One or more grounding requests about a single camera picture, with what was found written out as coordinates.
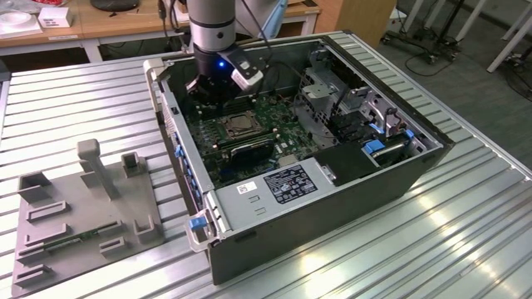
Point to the RAM slot with white clips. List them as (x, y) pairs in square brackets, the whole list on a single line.
[(247, 108), (247, 101)]

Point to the CPU socket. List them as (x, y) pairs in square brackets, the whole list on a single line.
[(246, 137)]

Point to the blue case latch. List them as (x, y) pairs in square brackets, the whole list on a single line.
[(197, 225)]

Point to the black expansion card with fan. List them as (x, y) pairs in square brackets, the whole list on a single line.
[(250, 152)]

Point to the white barcode sticker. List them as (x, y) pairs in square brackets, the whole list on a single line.
[(246, 189)]

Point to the silver CPU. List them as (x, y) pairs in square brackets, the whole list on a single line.
[(242, 123)]

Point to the small silver chipset heatsink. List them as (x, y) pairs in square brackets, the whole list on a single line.
[(287, 160)]

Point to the small blue clip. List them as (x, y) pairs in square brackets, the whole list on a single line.
[(409, 134), (374, 127)]

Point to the grey power supply unit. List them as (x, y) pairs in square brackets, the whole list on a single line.
[(237, 202)]

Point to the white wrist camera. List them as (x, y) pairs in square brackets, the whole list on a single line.
[(247, 76)]

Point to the blue slot retainer tab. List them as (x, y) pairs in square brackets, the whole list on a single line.
[(178, 152)]

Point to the black and grey PC case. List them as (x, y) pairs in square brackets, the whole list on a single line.
[(311, 243)]

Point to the white bowl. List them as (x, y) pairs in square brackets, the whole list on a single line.
[(17, 20)]

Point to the green RAM stick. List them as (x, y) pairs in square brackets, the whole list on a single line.
[(71, 240)]

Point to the black wheeled stand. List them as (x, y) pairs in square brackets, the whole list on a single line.
[(445, 39)]

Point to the green motherboard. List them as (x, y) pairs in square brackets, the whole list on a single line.
[(287, 137)]

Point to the white cardboard box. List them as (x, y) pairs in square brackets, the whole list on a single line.
[(54, 17)]

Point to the wooden cabinet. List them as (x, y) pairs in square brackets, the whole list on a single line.
[(362, 18)]

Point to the perforated metal drive cage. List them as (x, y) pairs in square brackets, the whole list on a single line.
[(317, 93)]

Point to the red patterned bag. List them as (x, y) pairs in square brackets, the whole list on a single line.
[(50, 2)]

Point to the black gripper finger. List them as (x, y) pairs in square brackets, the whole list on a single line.
[(222, 111)]

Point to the black round object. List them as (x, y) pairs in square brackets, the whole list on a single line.
[(114, 3)]

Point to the white table leg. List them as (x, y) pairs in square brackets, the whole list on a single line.
[(511, 46)]

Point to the wooden desk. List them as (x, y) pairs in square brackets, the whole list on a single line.
[(125, 21)]

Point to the grey parts rack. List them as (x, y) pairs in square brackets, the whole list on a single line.
[(83, 218)]

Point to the black plastic shroud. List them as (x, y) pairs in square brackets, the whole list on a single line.
[(345, 165)]

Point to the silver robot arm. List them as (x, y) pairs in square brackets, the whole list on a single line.
[(213, 31)]

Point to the black rating label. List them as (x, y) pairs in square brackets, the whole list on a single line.
[(291, 183)]

